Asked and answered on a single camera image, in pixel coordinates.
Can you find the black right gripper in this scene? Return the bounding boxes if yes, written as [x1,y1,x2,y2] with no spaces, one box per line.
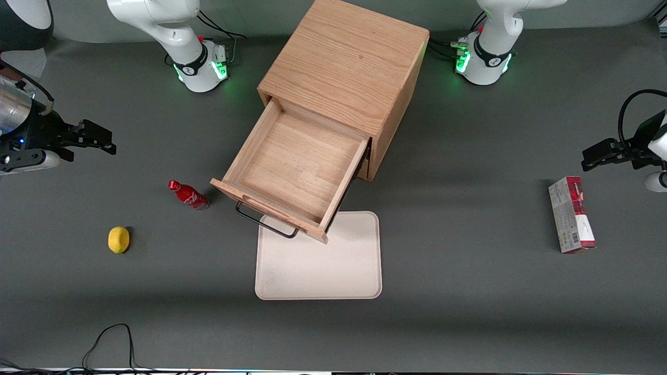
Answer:
[0,107,117,163]

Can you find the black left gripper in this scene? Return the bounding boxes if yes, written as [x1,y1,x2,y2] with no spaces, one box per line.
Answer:
[581,110,667,172]

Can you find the wooden drawer cabinet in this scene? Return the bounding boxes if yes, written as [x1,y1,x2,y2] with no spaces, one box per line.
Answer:
[257,0,431,182]

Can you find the grey and red carton box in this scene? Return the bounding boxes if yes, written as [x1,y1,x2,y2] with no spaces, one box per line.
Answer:
[548,176,597,254]

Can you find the yellow lemon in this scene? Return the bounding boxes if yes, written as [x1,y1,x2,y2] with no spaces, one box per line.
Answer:
[108,226,130,254]

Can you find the red cola bottle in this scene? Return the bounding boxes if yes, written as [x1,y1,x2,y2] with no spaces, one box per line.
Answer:
[167,180,209,211]

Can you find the beige plastic tray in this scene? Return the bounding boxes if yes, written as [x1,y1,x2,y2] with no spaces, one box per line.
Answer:
[254,211,382,301]

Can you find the black left wrist cable loop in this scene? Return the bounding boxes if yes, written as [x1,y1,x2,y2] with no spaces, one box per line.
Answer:
[618,89,667,152]

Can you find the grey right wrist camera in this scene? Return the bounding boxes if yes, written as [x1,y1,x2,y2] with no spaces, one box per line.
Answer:
[0,150,60,175]

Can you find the black right arm base cables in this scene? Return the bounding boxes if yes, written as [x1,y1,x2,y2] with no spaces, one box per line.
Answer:
[197,9,246,66]

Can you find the black arm base cables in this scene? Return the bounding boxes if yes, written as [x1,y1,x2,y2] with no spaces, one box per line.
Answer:
[427,10,488,60]
[197,9,246,66]

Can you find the black left arm base cables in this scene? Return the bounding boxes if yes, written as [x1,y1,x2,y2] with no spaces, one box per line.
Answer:
[427,10,488,60]

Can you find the black looped floor cable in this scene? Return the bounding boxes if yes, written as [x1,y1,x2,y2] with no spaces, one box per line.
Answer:
[81,323,157,374]

